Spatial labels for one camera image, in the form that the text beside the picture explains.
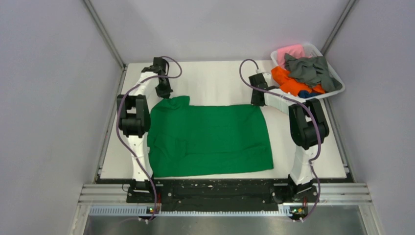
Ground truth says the green t shirt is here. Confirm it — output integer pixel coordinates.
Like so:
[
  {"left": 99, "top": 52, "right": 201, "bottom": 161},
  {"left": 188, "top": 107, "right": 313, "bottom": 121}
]
[{"left": 147, "top": 96, "right": 274, "bottom": 178}]

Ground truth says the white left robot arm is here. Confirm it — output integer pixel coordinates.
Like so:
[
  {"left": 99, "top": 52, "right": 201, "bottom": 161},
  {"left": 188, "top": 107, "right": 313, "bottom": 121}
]
[{"left": 115, "top": 56, "right": 172, "bottom": 204}]

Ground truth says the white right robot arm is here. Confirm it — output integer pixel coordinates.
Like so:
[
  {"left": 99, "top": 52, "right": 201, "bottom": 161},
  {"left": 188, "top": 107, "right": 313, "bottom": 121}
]
[{"left": 249, "top": 73, "right": 329, "bottom": 204}]

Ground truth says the orange t shirt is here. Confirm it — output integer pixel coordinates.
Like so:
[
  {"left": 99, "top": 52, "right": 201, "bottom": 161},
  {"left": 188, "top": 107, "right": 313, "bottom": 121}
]
[{"left": 271, "top": 66, "right": 325, "bottom": 97}]

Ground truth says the pink t shirt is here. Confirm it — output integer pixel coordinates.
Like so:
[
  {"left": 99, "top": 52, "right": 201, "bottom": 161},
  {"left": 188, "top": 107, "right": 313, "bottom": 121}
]
[{"left": 276, "top": 44, "right": 306, "bottom": 69}]

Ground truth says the blue t shirt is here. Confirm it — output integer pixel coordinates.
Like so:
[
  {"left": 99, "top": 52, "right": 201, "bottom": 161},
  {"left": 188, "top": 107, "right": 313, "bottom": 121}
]
[{"left": 298, "top": 90, "right": 321, "bottom": 99}]

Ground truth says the grey t shirt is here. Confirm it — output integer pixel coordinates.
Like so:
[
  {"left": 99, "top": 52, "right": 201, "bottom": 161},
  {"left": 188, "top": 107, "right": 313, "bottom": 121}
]
[{"left": 284, "top": 53, "right": 343, "bottom": 92}]

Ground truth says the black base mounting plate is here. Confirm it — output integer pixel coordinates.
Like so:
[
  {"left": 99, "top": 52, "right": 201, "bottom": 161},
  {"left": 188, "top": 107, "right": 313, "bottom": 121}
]
[{"left": 126, "top": 179, "right": 318, "bottom": 212}]

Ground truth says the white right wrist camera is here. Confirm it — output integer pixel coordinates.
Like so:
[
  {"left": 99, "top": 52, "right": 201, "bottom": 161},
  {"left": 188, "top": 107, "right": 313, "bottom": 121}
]
[{"left": 255, "top": 69, "right": 272, "bottom": 83}]

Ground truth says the aluminium frame rail left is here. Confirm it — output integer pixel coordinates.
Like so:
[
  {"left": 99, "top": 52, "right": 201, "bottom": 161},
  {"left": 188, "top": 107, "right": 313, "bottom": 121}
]
[{"left": 82, "top": 0, "right": 125, "bottom": 183}]

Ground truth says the aluminium frame rail right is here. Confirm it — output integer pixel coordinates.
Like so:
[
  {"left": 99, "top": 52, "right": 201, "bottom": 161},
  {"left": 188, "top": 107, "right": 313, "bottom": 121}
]
[{"left": 320, "top": 0, "right": 359, "bottom": 182}]

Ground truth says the white slotted cable duct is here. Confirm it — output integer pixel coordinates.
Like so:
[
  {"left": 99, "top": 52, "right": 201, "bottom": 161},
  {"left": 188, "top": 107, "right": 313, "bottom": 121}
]
[{"left": 89, "top": 206, "right": 292, "bottom": 217}]

